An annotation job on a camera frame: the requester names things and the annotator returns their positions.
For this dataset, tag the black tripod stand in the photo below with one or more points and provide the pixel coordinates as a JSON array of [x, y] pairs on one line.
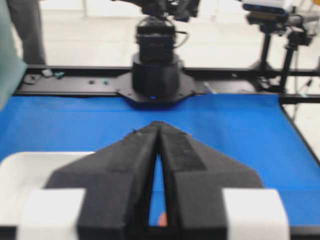
[[295, 39]]

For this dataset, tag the camera on black stand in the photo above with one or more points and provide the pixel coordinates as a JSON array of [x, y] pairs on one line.
[[270, 16]]

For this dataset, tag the blue table mat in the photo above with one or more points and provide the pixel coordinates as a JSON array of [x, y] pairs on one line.
[[250, 128]]

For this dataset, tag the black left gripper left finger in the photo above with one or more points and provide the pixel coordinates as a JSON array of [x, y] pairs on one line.
[[103, 196]]

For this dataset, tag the white plastic case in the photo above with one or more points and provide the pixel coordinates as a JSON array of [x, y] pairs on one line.
[[23, 172]]

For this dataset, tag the black mounting rail frame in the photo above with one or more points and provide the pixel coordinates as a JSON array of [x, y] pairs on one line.
[[100, 81]]

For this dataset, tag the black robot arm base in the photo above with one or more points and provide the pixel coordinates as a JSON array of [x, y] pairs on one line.
[[155, 62]]

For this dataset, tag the orange tape roll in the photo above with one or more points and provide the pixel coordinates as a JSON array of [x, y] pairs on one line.
[[162, 220]]

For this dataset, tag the person in grey trousers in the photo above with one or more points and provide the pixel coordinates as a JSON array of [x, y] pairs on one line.
[[21, 43]]

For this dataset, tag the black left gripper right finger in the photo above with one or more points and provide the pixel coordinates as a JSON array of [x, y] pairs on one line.
[[212, 196]]

